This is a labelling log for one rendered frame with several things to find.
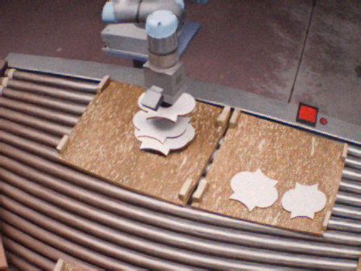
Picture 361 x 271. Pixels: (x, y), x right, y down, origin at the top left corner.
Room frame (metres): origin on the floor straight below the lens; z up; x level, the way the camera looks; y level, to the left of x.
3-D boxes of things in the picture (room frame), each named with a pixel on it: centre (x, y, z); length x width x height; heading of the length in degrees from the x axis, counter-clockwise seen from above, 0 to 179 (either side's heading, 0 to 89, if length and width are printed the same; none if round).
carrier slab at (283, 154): (0.98, -0.27, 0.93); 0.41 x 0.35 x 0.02; 66
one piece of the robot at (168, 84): (1.13, 0.05, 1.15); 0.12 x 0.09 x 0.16; 147
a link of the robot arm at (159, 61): (1.15, 0.03, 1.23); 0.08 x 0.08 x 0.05
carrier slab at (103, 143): (1.15, 0.11, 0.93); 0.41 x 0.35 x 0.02; 64
